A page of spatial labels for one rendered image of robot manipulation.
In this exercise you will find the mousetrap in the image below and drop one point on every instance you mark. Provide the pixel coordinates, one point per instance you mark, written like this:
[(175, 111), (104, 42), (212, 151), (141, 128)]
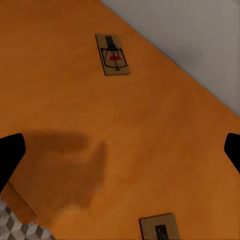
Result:
[(160, 228), (112, 56)]

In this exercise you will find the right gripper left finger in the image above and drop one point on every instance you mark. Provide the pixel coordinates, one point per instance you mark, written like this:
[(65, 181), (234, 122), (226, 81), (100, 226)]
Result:
[(12, 150)]

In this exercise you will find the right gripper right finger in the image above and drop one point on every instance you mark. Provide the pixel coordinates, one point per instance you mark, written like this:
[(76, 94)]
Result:
[(232, 149)]

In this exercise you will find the cabinet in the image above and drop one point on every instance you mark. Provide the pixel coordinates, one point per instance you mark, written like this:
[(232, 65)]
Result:
[(103, 152)]

